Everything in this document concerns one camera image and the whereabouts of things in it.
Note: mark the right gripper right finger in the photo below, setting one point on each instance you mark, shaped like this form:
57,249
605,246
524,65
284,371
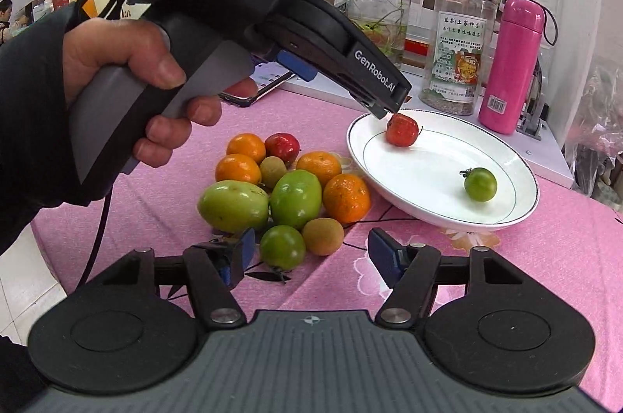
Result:
431,290

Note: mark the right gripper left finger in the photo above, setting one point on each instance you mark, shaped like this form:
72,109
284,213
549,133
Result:
208,272

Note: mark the large green fruit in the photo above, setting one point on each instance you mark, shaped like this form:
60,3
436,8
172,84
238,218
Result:
234,206
296,199

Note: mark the small green tomato front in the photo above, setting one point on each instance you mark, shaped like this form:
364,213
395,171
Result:
282,247

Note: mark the small green tomato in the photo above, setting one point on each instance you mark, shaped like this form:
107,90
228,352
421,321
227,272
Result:
480,184
282,247

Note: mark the brown kiwi front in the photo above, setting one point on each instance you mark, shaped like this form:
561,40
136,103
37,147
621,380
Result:
323,236

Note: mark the brown kiwi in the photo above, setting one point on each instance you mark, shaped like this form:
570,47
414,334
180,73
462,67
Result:
272,170
323,236

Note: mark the orange tangerine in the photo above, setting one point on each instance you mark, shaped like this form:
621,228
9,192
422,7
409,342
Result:
324,165
248,144
346,198
238,167

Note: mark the brown kiwi back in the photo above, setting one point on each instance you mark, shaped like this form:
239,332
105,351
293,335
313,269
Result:
272,170

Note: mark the red fruit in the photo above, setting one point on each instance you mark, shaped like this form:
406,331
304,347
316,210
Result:
284,146

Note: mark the red wax apple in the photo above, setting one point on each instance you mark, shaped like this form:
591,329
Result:
402,131

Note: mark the black sleeved left forearm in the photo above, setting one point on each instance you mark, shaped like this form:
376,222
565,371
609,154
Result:
37,163

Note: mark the person's left hand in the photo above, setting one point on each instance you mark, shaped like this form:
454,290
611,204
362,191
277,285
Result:
140,46

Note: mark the white round plate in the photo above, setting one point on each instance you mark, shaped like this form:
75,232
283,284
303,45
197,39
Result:
424,180

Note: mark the black smartphone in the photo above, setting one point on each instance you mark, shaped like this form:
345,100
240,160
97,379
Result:
267,77

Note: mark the pink thermos bottle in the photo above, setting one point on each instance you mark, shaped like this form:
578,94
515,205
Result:
524,25

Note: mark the clear plastic bag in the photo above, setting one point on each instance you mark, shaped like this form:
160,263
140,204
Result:
593,148

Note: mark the clear labelled tea jar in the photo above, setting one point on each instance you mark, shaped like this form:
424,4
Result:
461,34

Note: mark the grey metal bracket right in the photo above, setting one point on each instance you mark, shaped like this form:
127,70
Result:
530,121

